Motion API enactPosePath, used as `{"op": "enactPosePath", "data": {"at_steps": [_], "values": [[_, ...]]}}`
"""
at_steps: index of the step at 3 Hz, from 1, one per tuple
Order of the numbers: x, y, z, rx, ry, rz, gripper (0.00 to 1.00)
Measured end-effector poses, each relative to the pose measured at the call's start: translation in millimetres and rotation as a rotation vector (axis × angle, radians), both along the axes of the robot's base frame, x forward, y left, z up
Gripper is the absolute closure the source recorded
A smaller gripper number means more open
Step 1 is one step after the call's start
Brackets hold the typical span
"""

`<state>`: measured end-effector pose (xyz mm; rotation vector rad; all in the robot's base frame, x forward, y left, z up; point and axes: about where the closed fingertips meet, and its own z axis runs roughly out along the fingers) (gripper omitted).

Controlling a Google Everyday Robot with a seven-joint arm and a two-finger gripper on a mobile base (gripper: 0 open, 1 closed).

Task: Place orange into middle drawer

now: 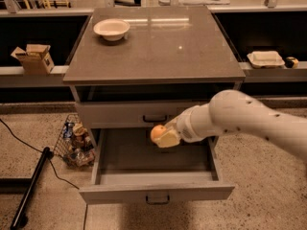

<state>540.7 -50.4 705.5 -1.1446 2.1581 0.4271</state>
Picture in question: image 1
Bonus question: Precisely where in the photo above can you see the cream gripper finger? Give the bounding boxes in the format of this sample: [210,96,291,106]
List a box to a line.
[153,129,180,149]
[165,118,177,128]

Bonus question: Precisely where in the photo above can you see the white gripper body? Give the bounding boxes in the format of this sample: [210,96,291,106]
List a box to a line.
[176,108,204,143]

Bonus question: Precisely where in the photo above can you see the orange fruit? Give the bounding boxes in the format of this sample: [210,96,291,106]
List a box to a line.
[151,125,167,141]

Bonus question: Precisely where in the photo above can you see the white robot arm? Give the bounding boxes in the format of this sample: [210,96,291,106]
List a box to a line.
[151,90,307,161]

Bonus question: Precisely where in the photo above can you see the open grey drawer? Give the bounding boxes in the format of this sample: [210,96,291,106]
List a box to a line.
[80,128,234,205]

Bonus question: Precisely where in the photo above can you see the grey drawer cabinet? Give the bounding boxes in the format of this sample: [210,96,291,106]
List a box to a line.
[62,6,247,149]

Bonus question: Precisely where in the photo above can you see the closed grey drawer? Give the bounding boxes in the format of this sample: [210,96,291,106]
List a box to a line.
[76,101,204,128]

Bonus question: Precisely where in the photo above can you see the white foam clamshell container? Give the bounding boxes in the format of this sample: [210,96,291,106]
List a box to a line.
[247,51,285,68]

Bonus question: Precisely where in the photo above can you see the white paper bowl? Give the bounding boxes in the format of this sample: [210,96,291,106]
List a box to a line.
[93,19,130,41]

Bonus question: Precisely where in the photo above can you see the yellow black round object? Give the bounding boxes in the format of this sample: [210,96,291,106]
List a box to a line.
[285,57,298,68]

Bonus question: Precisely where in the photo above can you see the open cardboard box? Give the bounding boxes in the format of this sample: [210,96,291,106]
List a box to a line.
[11,44,55,76]

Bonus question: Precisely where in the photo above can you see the black metal stand leg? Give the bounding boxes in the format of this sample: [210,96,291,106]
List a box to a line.
[0,147,54,230]

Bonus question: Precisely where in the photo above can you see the wire basket with items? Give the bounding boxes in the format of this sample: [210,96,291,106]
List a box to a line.
[54,114,95,167]

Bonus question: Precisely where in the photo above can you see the black floor cable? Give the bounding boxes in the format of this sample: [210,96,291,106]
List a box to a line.
[0,118,89,230]

